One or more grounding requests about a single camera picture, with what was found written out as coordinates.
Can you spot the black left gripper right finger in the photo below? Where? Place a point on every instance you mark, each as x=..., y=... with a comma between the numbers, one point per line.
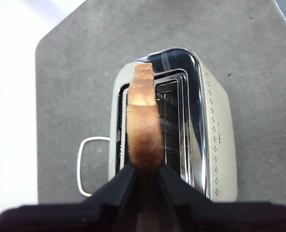
x=205, y=215

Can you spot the cream toaster with chrome top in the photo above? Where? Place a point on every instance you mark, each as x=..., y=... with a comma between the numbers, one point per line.
x=220, y=120

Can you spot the brown bread slice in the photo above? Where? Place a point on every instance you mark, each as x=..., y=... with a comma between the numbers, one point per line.
x=144, y=133

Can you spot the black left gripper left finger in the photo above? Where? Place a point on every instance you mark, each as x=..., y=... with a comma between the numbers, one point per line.
x=96, y=215

